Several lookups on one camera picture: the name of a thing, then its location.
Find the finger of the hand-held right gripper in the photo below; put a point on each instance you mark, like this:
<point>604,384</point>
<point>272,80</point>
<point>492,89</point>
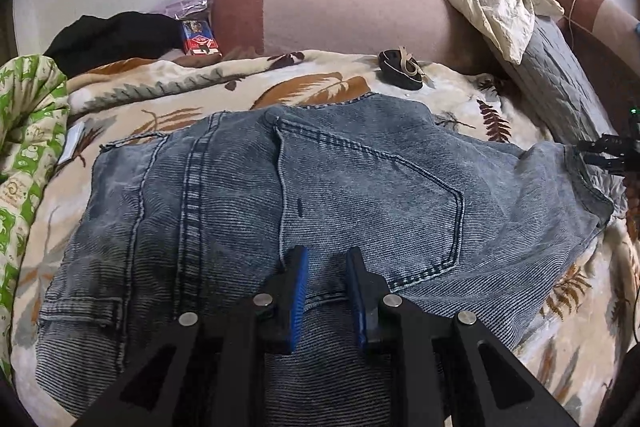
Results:
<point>602,149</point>

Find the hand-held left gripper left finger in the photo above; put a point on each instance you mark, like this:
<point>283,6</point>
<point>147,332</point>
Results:
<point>297,288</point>

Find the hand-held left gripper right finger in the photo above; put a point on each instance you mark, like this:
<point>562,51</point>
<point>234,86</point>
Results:
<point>356,298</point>

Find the blue denim pants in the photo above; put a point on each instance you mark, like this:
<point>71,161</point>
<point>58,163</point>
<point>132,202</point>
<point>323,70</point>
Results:
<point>375,187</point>

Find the grey quilted pillow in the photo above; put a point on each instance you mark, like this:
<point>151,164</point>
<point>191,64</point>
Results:
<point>555,67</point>

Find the brown and pink headboard cushion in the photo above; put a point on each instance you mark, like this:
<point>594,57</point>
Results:
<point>589,14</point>

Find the leaf-print blanket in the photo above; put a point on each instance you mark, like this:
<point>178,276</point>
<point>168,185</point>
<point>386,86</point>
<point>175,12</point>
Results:
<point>320,82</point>

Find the small white card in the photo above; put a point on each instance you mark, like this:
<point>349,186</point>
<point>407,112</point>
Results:
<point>72,144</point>

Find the red and blue box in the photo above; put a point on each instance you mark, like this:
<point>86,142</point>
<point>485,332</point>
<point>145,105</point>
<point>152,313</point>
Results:
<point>198,39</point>

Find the pink and brown bolster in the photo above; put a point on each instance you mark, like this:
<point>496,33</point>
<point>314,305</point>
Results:
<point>340,7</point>

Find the black cloth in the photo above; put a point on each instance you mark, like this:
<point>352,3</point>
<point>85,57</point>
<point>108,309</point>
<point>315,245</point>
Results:
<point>110,38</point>

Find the green patterned quilt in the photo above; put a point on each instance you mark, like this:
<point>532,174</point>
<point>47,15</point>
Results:
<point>25,132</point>

